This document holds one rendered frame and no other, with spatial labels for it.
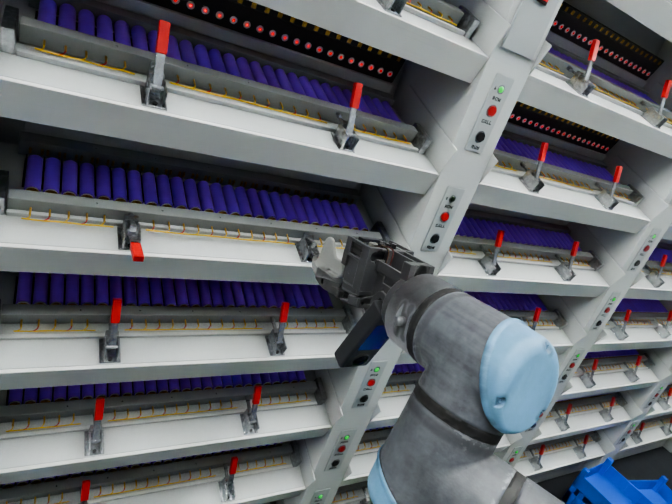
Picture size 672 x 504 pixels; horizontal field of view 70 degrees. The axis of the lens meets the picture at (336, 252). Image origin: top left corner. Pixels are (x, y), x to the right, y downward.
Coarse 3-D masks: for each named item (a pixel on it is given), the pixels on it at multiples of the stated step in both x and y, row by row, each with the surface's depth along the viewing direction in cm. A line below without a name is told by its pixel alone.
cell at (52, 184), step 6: (48, 162) 64; (54, 162) 64; (60, 162) 65; (48, 168) 63; (54, 168) 64; (60, 168) 65; (48, 174) 62; (54, 174) 63; (48, 180) 62; (54, 180) 62; (48, 186) 61; (54, 186) 62
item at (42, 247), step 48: (0, 144) 65; (144, 144) 72; (0, 192) 56; (0, 240) 55; (48, 240) 58; (96, 240) 61; (144, 240) 65; (192, 240) 69; (240, 240) 73; (384, 240) 86
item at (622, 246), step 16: (656, 80) 117; (624, 144) 123; (608, 160) 126; (624, 160) 122; (640, 160) 119; (656, 160) 116; (640, 176) 119; (656, 176) 116; (656, 192) 115; (656, 224) 118; (608, 240) 124; (624, 240) 121; (640, 240) 118; (656, 240) 122; (624, 256) 121; (608, 288) 123; (624, 288) 127; (576, 304) 130; (592, 304) 127; (592, 320) 128; (592, 336) 132; (560, 368) 133; (576, 368) 138; (560, 384) 139; (544, 416) 145; (528, 432) 145; (512, 448) 146; (512, 464) 152
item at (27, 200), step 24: (24, 192) 58; (96, 216) 63; (120, 216) 64; (144, 216) 65; (168, 216) 67; (192, 216) 68; (216, 216) 71; (240, 216) 73; (288, 240) 76; (336, 240) 82
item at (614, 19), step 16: (96, 0) 64; (576, 0) 99; (592, 0) 101; (592, 16) 103; (608, 16) 105; (624, 16) 107; (624, 32) 109; (640, 32) 111; (656, 48) 116; (0, 128) 66; (16, 128) 67; (192, 160) 80; (560, 224) 134
